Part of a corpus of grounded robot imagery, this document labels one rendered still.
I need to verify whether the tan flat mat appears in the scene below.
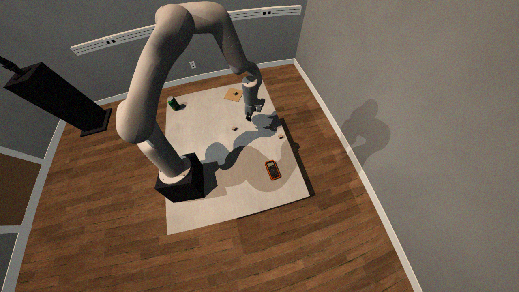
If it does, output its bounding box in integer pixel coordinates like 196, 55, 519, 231
224, 88, 243, 102

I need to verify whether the green drink can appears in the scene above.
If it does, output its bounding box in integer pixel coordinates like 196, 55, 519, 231
167, 96, 180, 111

